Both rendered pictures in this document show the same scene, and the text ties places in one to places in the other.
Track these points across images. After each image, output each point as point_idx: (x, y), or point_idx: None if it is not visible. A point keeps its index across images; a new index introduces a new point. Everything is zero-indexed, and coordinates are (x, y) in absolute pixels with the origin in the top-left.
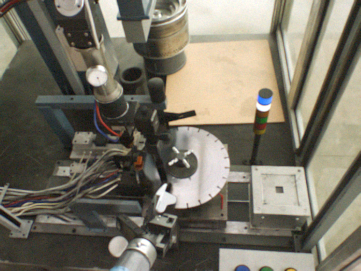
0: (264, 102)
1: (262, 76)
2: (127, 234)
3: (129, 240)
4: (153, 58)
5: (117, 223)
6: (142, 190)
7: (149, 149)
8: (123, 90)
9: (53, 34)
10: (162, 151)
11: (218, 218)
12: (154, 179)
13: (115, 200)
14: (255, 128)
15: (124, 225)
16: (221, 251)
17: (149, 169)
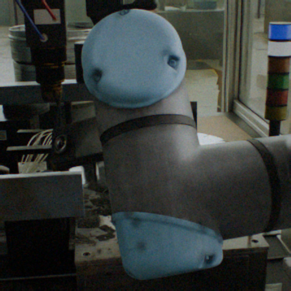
0: (282, 35)
1: (235, 140)
2: (89, 139)
3: (93, 153)
4: (56, 103)
5: (56, 140)
6: (65, 236)
7: None
8: (9, 117)
9: None
10: None
11: (251, 245)
12: (102, 173)
13: (27, 173)
14: (271, 106)
15: (79, 125)
16: (289, 260)
17: (88, 166)
